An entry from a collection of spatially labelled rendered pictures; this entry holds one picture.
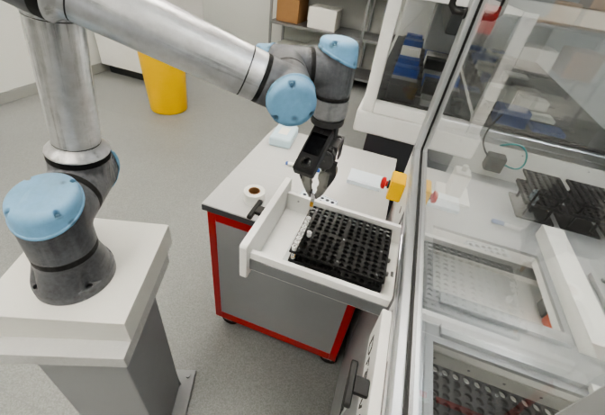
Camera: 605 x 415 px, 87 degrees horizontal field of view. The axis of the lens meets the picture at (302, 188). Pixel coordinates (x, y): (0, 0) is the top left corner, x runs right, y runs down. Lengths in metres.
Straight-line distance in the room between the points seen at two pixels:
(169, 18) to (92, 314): 0.58
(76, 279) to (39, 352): 0.17
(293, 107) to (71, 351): 0.66
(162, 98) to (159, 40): 2.86
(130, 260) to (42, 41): 0.47
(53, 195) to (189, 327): 1.11
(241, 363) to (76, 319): 0.93
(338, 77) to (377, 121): 0.88
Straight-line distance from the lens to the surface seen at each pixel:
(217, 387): 1.57
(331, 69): 0.62
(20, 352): 0.90
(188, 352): 1.64
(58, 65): 0.69
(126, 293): 0.81
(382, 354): 0.63
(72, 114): 0.73
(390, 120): 1.48
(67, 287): 0.80
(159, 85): 3.28
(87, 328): 0.81
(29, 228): 0.70
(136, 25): 0.48
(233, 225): 1.09
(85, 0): 0.50
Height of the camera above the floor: 1.46
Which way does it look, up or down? 37 degrees down
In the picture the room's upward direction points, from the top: 8 degrees clockwise
